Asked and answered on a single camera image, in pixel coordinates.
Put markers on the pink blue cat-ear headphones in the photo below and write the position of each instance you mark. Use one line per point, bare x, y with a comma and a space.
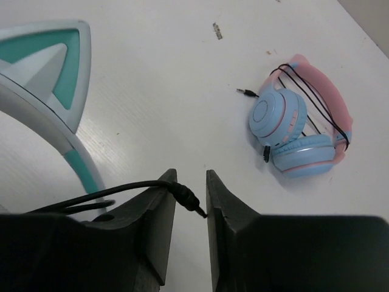
279, 116

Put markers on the teal cat-ear headphones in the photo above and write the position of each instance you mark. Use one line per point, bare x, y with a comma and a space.
45, 73

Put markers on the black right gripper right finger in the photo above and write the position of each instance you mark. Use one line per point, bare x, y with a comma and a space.
254, 252

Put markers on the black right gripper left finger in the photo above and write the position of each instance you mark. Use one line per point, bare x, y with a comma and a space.
125, 249

